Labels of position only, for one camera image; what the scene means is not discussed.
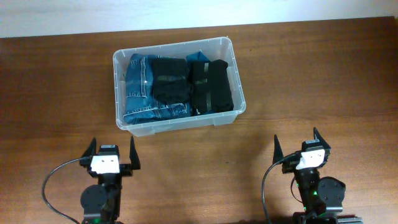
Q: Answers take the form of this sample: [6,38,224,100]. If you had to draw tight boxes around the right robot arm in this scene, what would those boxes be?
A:
[273,128,346,224]

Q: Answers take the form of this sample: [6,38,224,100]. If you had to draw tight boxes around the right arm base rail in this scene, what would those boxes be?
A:
[292,212,364,224]

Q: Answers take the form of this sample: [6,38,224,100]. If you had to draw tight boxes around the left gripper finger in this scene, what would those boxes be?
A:
[82,138,96,157]
[129,136,141,170]

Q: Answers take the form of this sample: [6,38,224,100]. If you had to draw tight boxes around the dark blue jeans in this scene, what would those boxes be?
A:
[123,54,192,124]

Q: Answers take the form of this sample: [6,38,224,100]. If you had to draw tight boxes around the blue shirt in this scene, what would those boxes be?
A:
[186,51,210,62]

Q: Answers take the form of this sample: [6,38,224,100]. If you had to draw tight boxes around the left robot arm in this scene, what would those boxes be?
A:
[79,138,141,223]

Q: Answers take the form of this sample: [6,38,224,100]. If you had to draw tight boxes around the clear plastic storage bin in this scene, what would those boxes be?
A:
[113,37,246,137]

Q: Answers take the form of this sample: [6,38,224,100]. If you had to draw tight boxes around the black garment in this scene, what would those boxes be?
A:
[152,58,191,105]
[191,59,234,115]

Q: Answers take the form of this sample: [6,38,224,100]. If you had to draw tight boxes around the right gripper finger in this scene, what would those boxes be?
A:
[272,134,284,164]
[313,127,330,150]

